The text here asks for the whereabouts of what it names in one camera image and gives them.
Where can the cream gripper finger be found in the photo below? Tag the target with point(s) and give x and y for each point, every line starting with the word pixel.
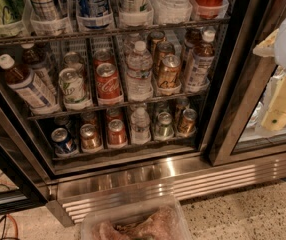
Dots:
pixel 275 117
pixel 266 47

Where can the orange can shelf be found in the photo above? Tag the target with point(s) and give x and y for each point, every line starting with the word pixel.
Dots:
pixel 162 49
pixel 153 38
pixel 169 71
pixel 186 124

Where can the open fridge glass door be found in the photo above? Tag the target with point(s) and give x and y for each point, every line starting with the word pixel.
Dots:
pixel 234 141

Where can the orange can bottom shelf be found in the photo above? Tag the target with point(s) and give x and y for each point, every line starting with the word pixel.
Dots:
pixel 186 124

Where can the water bottle top shelf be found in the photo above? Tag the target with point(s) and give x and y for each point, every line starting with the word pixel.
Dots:
pixel 172 11

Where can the water bottle shelf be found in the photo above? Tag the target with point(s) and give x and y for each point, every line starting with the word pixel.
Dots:
pixel 129 42
pixel 140 126
pixel 172 11
pixel 139 73

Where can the silver green can bottom shelf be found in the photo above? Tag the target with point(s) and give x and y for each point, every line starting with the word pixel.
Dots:
pixel 164 127

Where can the front water bottle middle shelf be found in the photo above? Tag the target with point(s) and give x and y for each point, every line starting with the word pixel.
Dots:
pixel 139 73

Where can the rear water bottle middle shelf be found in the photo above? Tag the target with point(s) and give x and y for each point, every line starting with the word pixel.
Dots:
pixel 129 42

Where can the water bottle bottom shelf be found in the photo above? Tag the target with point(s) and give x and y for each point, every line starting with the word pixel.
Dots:
pixel 140 126

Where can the front red cola can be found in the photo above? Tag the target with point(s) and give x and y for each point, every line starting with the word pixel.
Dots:
pixel 107 80

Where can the red cola can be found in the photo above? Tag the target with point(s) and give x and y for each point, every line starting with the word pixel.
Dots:
pixel 107 80
pixel 103 56

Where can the rear red cola can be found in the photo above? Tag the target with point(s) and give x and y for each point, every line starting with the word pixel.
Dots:
pixel 103 56

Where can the red can bottom shelf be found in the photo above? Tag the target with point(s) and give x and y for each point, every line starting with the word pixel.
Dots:
pixel 116 132

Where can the blue white can top shelf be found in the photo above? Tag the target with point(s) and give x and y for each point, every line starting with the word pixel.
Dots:
pixel 93 8

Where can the rear green white soda can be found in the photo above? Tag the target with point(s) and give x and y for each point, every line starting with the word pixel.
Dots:
pixel 74 60

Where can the green white soda can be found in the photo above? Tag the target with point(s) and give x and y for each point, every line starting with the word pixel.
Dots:
pixel 73 86
pixel 74 60

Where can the front green white soda can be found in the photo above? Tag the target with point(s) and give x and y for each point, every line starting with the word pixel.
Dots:
pixel 73 86

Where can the copper can bottom shelf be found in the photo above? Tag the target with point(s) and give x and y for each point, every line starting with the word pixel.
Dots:
pixel 90 138

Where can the blue can bottom shelf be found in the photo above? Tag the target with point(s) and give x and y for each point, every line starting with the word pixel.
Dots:
pixel 62 141

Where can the grey plaid can top shelf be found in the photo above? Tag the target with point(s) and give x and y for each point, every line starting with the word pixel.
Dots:
pixel 50 10

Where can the steel fridge base grille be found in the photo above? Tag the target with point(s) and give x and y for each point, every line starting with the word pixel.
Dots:
pixel 184 178

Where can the front right tea bottle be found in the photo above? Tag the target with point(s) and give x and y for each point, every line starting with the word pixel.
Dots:
pixel 199 61

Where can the tea bottle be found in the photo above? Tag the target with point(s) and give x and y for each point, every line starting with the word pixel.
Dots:
pixel 191 39
pixel 199 61
pixel 37 60
pixel 27 84

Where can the rear right tea bottle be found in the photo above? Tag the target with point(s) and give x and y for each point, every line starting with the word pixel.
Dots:
pixel 191 39

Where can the clear plastic food container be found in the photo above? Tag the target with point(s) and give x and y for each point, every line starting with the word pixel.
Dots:
pixel 160 218

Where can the rear left tea bottle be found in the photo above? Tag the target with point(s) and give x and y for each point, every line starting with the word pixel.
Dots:
pixel 37 60

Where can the front left tea bottle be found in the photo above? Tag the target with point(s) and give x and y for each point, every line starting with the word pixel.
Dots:
pixel 27 84

